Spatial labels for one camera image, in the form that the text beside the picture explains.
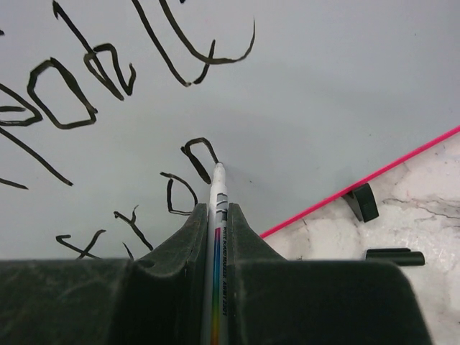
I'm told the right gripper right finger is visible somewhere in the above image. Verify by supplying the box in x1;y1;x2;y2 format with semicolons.
227;203;432;344

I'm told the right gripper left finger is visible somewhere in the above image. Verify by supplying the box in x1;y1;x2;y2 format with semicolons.
1;203;208;344

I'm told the white whiteboard marker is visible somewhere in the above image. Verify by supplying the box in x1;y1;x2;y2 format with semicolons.
200;162;229;344

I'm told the black marker cap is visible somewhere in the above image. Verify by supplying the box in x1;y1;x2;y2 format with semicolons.
365;248;426;267

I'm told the pink-framed whiteboard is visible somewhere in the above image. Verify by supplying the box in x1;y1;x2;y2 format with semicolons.
1;1;459;259

